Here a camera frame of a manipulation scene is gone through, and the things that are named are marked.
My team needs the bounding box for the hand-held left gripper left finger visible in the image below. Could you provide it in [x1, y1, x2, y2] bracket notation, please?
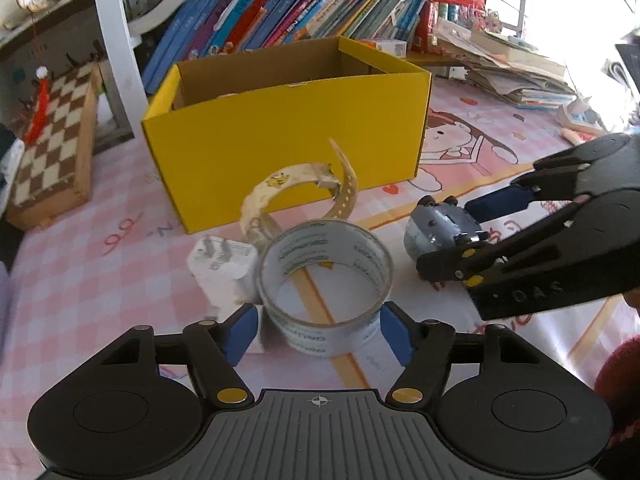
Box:
[97, 302, 261, 408]

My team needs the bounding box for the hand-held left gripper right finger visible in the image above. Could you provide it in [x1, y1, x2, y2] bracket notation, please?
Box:
[379, 301, 543, 408]

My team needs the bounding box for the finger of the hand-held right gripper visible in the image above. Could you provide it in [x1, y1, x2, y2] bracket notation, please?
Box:
[417, 190, 640, 286]
[465, 134, 640, 222]

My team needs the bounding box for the grey round toy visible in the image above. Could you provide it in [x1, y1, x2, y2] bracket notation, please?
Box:
[404, 196, 493, 261]

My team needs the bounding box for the white plug charger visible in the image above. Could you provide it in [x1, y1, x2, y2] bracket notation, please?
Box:
[187, 236, 261, 311]

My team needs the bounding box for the clear packing tape roll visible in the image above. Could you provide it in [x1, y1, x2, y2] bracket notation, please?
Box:
[257, 220, 395, 358]

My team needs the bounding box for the beige perforated strap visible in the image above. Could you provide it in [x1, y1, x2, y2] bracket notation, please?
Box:
[239, 137, 358, 248]

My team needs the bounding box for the yellow cardboard box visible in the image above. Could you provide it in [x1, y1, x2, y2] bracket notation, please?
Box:
[141, 36, 433, 235]

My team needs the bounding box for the pink checkered desktop mat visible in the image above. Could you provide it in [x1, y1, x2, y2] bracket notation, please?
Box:
[0, 75, 640, 480]

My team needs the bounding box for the pink booklet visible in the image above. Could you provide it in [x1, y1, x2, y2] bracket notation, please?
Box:
[559, 127, 603, 147]

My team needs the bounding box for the white power strip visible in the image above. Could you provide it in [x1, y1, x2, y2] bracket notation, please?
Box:
[557, 95, 608, 136]

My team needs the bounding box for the person's red clothing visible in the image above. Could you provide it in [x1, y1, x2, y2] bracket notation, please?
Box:
[592, 335, 640, 461]

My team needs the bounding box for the stack of papers and books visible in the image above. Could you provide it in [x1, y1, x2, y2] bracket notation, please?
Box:
[432, 17, 578, 111]

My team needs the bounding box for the small white carton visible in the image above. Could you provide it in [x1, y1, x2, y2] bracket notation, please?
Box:
[357, 37, 408, 58]

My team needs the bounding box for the red book box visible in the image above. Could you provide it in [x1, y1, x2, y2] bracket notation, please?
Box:
[412, 0, 487, 53]

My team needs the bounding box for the wooden chessboard box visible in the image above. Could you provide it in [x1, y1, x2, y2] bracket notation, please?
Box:
[5, 60, 103, 231]

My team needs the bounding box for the row of colourful books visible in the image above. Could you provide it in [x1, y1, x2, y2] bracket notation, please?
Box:
[127, 0, 433, 93]

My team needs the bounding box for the red tassel with white ball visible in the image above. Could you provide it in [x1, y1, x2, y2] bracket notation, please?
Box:
[22, 65, 53, 146]

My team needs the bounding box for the white desk shelf frame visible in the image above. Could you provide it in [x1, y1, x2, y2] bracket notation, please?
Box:
[90, 0, 151, 138]

